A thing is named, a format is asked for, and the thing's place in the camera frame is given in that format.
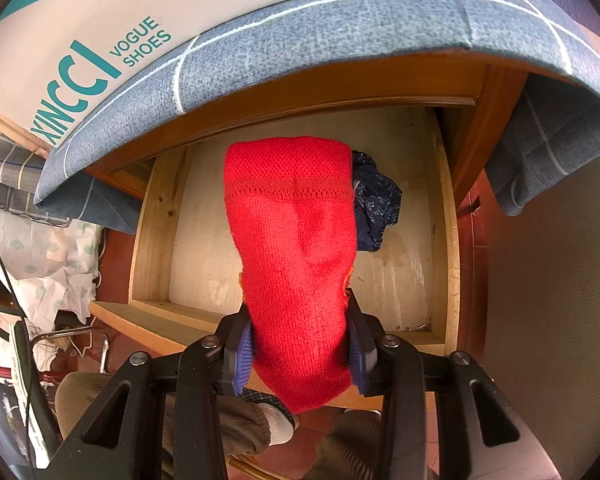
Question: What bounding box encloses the white shoe box teal print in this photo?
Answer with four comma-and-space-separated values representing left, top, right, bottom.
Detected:
0, 0, 393, 150

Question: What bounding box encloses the person's white sock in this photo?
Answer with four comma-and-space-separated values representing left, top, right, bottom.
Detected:
260, 402, 299, 444

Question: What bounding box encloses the wooden drawer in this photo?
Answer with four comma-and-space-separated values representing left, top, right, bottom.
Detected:
89, 105, 462, 361

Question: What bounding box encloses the person's left leg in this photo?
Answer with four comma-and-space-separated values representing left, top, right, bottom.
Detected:
55, 372, 273, 463

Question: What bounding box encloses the blue checked cloth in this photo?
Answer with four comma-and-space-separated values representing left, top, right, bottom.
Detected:
32, 0, 600, 236

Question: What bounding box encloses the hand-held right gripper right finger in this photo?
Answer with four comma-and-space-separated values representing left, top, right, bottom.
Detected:
346, 287, 541, 480

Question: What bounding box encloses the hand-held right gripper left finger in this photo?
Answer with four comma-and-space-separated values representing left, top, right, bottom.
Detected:
55, 310, 255, 480

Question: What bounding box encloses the metal chair frame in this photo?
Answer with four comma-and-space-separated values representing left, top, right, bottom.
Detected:
0, 312, 112, 376

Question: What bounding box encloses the person's left plaid slipper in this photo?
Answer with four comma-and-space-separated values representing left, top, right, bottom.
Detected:
242, 387, 282, 407

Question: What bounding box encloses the navy patterned underwear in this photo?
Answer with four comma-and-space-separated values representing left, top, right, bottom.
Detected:
351, 150, 403, 252

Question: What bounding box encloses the wooden nightstand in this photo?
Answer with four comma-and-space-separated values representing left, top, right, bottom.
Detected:
85, 55, 528, 216

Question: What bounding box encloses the red knitted underwear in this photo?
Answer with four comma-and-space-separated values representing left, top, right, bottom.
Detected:
223, 136, 358, 415

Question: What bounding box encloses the white green-print plastic bag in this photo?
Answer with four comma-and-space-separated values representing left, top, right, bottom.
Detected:
0, 207, 103, 326

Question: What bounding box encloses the black cable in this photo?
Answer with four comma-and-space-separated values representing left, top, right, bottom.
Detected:
0, 220, 56, 441

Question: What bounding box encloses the grey plaid cloth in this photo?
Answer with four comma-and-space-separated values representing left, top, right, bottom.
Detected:
0, 120, 73, 211

